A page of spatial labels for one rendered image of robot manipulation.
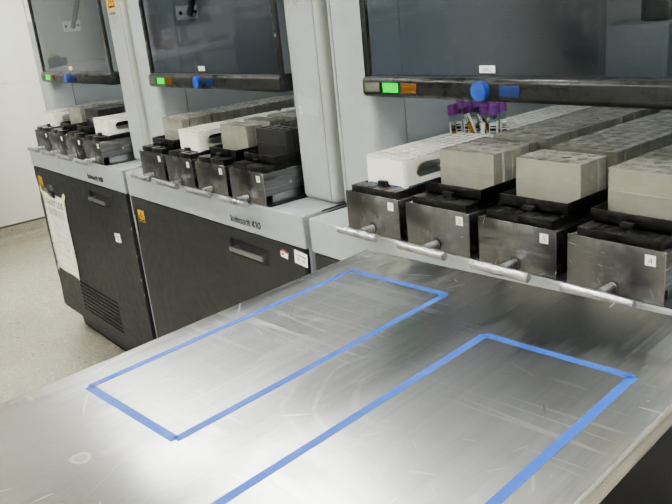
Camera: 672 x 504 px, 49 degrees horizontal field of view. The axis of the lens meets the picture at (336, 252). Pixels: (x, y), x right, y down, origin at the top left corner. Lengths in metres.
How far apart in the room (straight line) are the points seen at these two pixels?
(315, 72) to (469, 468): 1.07
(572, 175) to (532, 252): 0.12
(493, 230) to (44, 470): 0.72
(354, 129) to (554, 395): 0.90
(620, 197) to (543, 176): 0.12
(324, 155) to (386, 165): 0.25
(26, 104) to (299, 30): 3.27
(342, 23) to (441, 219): 0.44
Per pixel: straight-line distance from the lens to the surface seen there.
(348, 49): 1.39
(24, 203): 4.68
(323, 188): 1.53
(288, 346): 0.71
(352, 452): 0.54
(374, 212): 1.28
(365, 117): 1.38
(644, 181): 1.03
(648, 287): 0.98
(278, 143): 1.60
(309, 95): 1.51
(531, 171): 1.13
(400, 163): 1.26
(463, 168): 1.21
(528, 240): 1.06
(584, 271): 1.02
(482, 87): 1.13
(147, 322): 2.35
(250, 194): 1.59
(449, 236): 1.16
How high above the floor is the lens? 1.12
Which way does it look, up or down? 18 degrees down
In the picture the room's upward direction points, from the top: 6 degrees counter-clockwise
